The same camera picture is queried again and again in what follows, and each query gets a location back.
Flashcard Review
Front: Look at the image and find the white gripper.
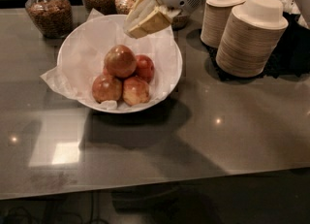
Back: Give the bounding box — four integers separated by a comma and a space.
124, 0, 202, 39

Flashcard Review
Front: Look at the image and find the red-yellow apple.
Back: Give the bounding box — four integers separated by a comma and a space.
122, 76, 150, 106
104, 45, 137, 79
92, 75, 123, 103

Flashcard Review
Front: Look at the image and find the dark red apple back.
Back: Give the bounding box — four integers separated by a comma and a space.
135, 54, 155, 82

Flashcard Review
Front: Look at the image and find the red apple back left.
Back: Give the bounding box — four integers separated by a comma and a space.
103, 67, 109, 75

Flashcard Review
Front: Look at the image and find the white bowl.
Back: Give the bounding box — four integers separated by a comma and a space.
56, 14, 183, 114

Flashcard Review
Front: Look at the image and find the back stack of paper bowls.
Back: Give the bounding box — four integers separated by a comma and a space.
201, 0, 246, 48

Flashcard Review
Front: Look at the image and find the stack of paper bowls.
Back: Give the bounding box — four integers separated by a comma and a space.
201, 0, 246, 48
216, 0, 288, 78

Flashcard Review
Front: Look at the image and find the white paper liner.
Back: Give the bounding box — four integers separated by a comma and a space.
40, 8, 179, 111

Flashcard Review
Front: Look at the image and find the front stack of paper bowls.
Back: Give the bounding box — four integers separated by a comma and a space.
216, 0, 288, 78

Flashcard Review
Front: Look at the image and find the glass jar of cereal left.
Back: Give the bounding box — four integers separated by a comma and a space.
25, 0, 73, 39

